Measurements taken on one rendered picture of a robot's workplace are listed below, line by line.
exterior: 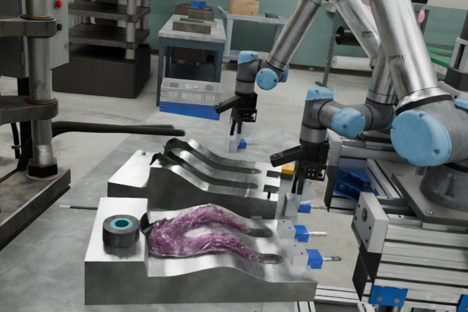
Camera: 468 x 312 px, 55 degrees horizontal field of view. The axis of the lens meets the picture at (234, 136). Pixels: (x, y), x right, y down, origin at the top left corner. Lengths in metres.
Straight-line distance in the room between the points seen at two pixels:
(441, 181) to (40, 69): 1.13
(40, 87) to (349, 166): 1.02
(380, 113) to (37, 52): 0.99
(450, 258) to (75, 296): 0.85
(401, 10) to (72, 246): 0.94
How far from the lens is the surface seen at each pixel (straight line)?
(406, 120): 0.98
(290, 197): 1.39
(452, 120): 0.99
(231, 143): 1.77
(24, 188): 1.52
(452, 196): 1.12
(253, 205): 1.29
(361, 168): 1.57
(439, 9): 8.46
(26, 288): 1.10
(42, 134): 1.52
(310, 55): 7.85
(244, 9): 7.00
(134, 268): 0.97
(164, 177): 1.30
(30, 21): 1.40
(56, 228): 1.28
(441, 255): 1.18
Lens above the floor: 1.48
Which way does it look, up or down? 20 degrees down
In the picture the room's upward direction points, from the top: 7 degrees clockwise
